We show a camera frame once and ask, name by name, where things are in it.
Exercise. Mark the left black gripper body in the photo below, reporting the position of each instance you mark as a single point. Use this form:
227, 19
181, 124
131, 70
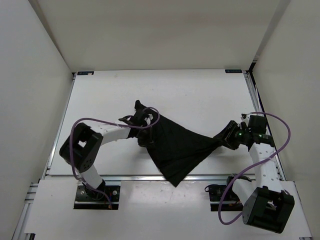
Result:
144, 137

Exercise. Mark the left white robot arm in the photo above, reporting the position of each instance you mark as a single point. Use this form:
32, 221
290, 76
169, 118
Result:
82, 146

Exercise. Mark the blue corner label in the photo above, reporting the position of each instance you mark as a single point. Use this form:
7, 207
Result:
233, 71
85, 73

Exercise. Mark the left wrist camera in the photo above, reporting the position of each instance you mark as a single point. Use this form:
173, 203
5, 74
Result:
139, 119

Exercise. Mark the right aluminium frame rail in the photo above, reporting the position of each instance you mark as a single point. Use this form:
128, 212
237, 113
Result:
258, 107

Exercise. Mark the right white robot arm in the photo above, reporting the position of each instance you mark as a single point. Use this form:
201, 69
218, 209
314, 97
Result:
265, 203

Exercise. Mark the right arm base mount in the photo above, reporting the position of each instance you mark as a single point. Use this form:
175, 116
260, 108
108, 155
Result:
217, 197

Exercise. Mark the right blue corner label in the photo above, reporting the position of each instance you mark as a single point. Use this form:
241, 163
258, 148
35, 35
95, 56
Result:
233, 71

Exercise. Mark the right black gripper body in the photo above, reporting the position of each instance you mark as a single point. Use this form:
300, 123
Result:
236, 135

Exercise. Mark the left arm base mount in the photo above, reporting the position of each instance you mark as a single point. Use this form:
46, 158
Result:
87, 200

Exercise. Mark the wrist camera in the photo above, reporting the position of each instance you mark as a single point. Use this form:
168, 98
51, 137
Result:
139, 119
253, 123

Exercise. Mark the aluminium frame rail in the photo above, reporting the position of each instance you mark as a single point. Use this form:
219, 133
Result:
117, 178
258, 107

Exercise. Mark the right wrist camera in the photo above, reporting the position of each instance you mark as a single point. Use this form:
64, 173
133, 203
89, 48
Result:
253, 123

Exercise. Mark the front aluminium frame rail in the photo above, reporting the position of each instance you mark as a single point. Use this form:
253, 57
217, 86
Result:
117, 178

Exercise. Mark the left blue corner label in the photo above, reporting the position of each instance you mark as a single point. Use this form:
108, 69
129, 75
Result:
85, 73

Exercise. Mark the black pleated skirt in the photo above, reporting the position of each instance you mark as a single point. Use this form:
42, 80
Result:
179, 150

